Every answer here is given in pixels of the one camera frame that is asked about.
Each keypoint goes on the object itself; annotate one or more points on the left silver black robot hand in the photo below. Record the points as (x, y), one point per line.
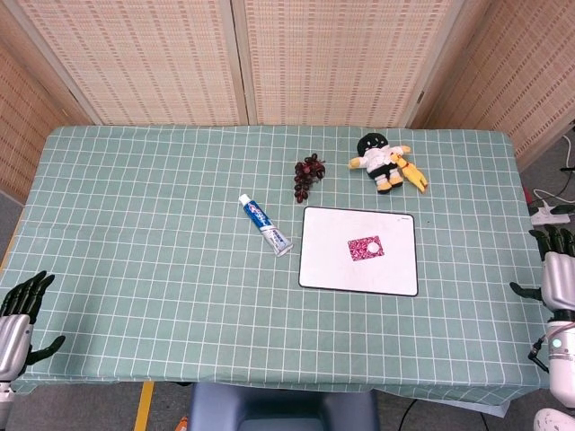
(13, 341)

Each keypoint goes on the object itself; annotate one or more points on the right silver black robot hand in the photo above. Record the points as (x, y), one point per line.
(559, 280)

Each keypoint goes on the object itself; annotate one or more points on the small white round disc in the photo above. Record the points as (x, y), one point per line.
(374, 248)

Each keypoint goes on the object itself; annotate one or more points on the pink patterned packet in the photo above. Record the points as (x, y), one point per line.
(358, 249)

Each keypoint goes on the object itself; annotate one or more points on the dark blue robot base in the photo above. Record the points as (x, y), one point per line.
(283, 408)

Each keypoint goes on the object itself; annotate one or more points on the white rectangular board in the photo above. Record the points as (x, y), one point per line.
(328, 260)

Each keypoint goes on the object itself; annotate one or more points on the white power strip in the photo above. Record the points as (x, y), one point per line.
(548, 217)

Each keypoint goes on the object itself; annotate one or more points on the yellow floor tape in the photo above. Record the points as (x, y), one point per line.
(144, 406)

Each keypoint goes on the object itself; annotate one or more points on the green checked tablecloth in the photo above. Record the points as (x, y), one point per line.
(157, 269)

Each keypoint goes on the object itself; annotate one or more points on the yellow rubber chicken toy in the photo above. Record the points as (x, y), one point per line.
(414, 176)

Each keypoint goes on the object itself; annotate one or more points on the small orange object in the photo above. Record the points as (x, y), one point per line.
(183, 424)

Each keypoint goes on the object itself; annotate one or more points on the black white plush doll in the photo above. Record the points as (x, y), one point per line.
(377, 161)

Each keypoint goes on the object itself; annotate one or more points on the dark red grape bunch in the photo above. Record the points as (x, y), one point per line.
(305, 175)

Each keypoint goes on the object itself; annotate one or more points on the blue white toothpaste tube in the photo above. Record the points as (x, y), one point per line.
(267, 226)

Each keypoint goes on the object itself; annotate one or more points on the bamboo folding screen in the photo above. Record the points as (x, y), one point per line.
(157, 58)

